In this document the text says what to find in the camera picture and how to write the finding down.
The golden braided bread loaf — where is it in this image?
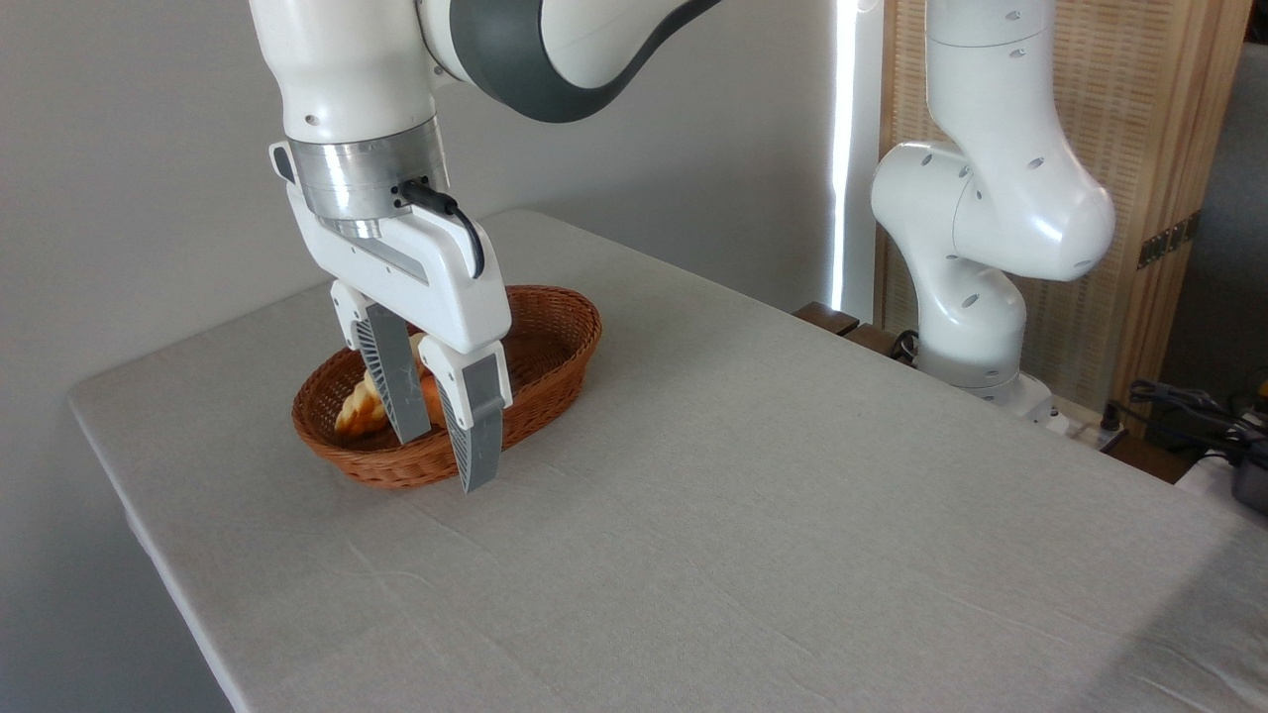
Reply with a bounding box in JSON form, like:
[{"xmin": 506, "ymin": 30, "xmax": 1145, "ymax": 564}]
[{"xmin": 334, "ymin": 332, "xmax": 447, "ymax": 439}]

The black cable bundle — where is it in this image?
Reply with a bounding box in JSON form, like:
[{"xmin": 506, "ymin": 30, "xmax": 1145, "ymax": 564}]
[{"xmin": 1127, "ymin": 379, "xmax": 1268, "ymax": 449}]

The dark metal screen hinge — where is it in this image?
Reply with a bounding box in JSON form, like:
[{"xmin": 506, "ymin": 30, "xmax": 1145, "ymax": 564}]
[{"xmin": 1137, "ymin": 210, "xmax": 1203, "ymax": 270}]

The black electronic device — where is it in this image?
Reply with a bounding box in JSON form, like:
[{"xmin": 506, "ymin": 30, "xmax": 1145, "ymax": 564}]
[{"xmin": 1228, "ymin": 454, "xmax": 1268, "ymax": 514}]

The brown woven wicker basket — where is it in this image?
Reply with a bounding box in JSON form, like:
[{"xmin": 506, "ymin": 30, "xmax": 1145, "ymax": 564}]
[{"xmin": 291, "ymin": 285, "xmax": 603, "ymax": 490}]

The wooden folding screen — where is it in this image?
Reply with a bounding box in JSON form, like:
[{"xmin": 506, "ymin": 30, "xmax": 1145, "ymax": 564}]
[{"xmin": 877, "ymin": 0, "xmax": 1254, "ymax": 437}]

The dark brown wooden block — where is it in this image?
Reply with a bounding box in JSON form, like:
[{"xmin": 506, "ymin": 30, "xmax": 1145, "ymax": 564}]
[
  {"xmin": 792, "ymin": 301, "xmax": 861, "ymax": 338},
  {"xmin": 842, "ymin": 322, "xmax": 904, "ymax": 359}
]

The light grey tablecloth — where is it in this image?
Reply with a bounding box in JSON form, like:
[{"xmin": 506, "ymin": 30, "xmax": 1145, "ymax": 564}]
[{"xmin": 67, "ymin": 208, "xmax": 1268, "ymax": 713}]

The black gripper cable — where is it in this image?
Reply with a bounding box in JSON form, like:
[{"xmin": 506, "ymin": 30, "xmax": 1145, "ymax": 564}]
[{"xmin": 396, "ymin": 178, "xmax": 486, "ymax": 280}]

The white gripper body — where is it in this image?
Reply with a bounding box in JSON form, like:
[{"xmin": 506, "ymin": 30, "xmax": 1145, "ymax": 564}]
[{"xmin": 285, "ymin": 184, "xmax": 514, "ymax": 356}]

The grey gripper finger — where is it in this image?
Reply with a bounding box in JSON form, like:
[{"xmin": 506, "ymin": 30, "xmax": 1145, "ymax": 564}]
[
  {"xmin": 418, "ymin": 335, "xmax": 513, "ymax": 494},
  {"xmin": 330, "ymin": 280, "xmax": 433, "ymax": 445}
]

